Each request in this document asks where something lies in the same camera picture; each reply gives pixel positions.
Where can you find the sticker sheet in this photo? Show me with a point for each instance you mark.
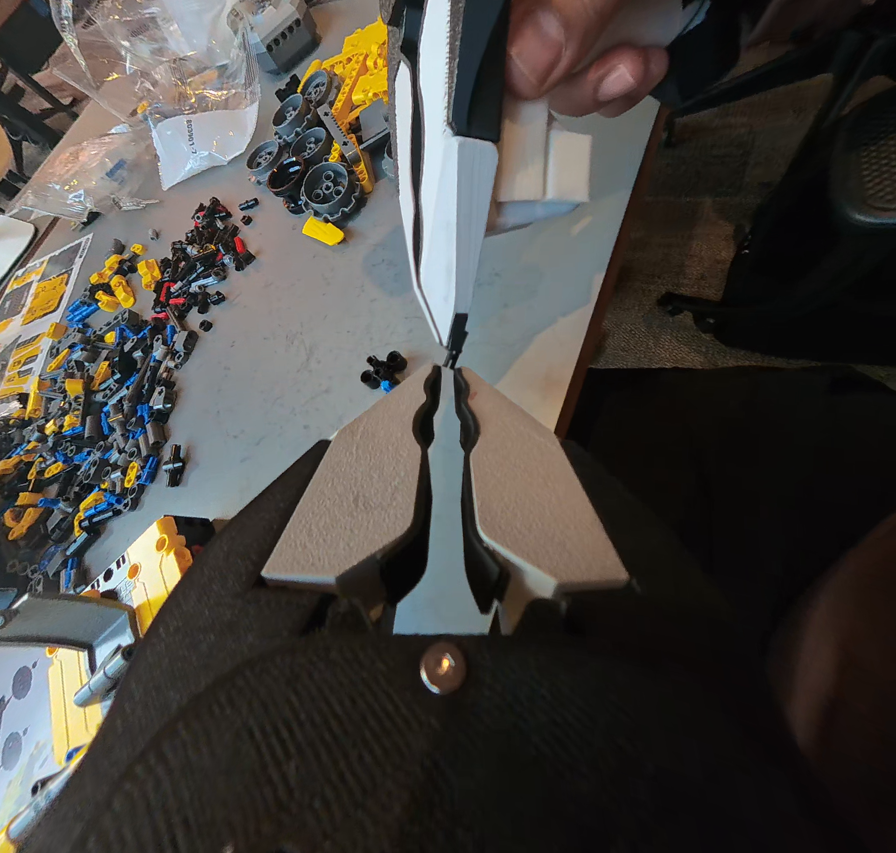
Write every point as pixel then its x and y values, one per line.
pixel 42 293

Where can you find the black office chair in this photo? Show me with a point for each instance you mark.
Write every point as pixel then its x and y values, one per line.
pixel 812 195

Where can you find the instruction booklet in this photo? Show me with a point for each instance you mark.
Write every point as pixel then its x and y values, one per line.
pixel 21 741

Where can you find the group of grey toothed wheels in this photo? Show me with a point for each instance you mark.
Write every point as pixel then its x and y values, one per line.
pixel 301 153

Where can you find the pile of small building parts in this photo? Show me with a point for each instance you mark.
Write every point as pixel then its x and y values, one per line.
pixel 112 377

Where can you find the white-labelled plastic bag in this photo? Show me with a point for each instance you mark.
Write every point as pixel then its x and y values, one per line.
pixel 203 132

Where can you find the grey desk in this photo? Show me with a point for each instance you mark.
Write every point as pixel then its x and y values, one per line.
pixel 280 349

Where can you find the crumpled clear plastic bag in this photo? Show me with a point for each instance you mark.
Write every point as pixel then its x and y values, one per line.
pixel 112 55

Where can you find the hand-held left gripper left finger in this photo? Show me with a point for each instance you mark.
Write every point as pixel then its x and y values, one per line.
pixel 350 503

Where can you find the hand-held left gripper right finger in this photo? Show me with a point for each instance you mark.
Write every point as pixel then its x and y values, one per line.
pixel 539 510

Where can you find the black long axle pin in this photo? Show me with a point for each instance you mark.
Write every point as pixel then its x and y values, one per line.
pixel 174 464

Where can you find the person's right hand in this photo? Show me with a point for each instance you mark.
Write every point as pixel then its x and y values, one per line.
pixel 588 27

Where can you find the grey motor block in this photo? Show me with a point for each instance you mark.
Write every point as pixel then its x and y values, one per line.
pixel 273 20

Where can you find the yellow toy vehicle model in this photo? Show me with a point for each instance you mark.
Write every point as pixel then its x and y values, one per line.
pixel 98 615

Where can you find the pile of yellow beams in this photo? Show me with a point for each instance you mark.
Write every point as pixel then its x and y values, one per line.
pixel 357 69

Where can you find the yellow curved panel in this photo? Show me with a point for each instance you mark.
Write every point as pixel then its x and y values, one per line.
pixel 324 232

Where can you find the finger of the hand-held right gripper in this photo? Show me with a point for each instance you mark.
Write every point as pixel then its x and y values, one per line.
pixel 408 167
pixel 455 223

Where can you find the black multi-hole connector piece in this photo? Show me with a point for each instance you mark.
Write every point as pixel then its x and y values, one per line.
pixel 381 367

